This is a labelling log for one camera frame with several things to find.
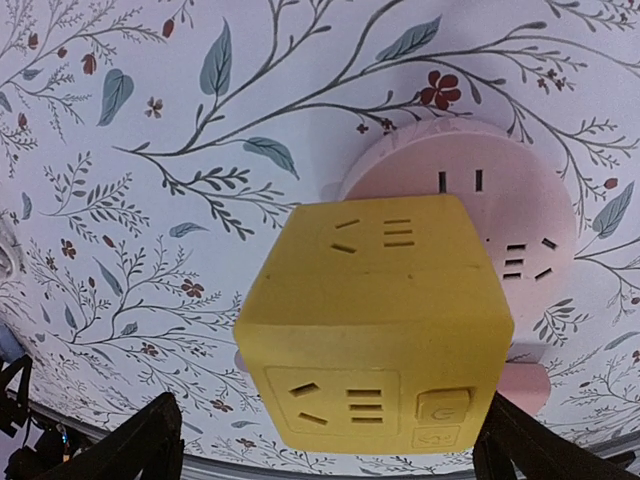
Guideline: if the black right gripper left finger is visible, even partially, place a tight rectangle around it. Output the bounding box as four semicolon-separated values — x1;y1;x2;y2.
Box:
38;392;184;480

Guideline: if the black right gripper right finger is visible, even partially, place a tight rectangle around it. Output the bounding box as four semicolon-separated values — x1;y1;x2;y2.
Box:
473;393;635;480

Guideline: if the yellow cube socket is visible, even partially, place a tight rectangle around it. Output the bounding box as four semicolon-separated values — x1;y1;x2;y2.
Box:
234;195;514;455

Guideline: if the pink round power socket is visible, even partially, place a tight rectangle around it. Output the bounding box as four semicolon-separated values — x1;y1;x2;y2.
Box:
338;118;577;329

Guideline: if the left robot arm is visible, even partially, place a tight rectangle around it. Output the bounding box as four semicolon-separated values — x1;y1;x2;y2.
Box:
1;355;70;479

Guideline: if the blue plug adapter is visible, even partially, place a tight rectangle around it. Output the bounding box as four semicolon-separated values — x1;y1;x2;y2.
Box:
0;323;25;363

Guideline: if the floral patterned table mat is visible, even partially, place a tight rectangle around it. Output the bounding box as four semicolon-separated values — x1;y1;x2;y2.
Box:
1;1;639;473

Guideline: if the white coiled power strip cable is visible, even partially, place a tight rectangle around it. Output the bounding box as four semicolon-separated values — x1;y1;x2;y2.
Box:
0;214;26;296

